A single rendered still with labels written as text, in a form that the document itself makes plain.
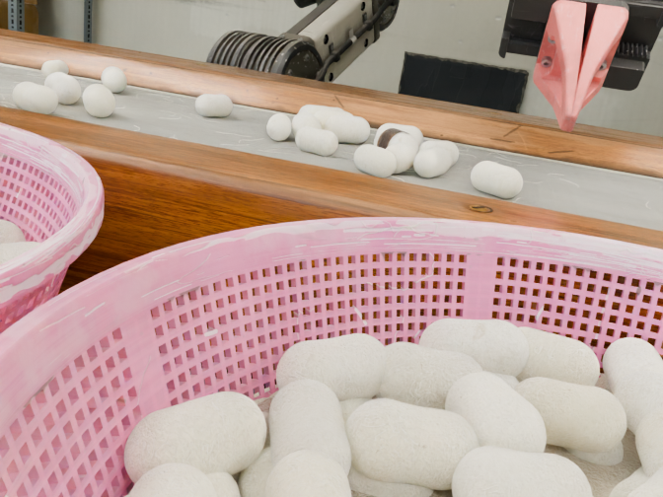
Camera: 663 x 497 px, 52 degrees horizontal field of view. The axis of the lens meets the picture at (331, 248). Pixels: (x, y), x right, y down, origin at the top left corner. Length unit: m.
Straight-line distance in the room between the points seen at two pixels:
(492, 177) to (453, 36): 2.15
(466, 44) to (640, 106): 0.63
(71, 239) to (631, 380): 0.16
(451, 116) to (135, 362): 0.50
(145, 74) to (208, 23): 2.19
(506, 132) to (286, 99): 0.20
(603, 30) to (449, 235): 0.27
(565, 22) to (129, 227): 0.30
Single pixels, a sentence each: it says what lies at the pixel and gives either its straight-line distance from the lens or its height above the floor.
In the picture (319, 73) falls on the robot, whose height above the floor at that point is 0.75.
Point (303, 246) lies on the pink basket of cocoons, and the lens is 0.20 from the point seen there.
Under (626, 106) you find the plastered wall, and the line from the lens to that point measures 2.54.
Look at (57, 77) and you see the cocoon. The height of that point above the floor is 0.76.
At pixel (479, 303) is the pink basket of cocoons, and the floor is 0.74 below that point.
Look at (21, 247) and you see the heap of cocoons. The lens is 0.24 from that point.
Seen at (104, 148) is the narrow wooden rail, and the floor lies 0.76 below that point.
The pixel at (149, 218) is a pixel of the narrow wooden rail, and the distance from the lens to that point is 0.29.
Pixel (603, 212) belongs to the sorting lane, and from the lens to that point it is 0.45.
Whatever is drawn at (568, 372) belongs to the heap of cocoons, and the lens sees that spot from 0.22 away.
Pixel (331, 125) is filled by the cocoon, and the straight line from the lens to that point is 0.52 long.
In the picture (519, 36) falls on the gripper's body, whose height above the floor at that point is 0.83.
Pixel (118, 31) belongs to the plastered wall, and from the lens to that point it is 3.12.
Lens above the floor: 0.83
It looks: 19 degrees down
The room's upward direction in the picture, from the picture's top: 8 degrees clockwise
